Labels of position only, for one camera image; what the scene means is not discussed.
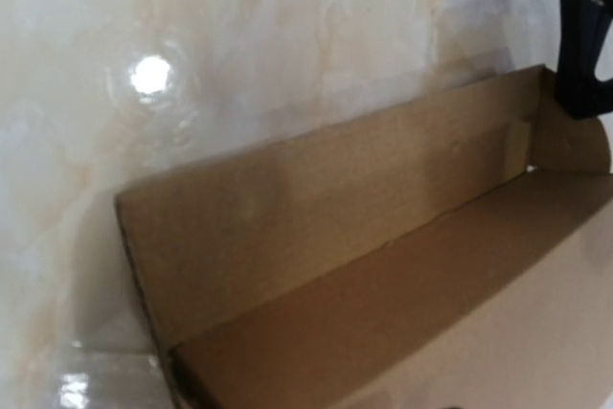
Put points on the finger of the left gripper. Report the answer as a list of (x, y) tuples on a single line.
[(584, 27)]

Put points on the brown cardboard box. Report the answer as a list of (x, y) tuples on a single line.
[(450, 252)]

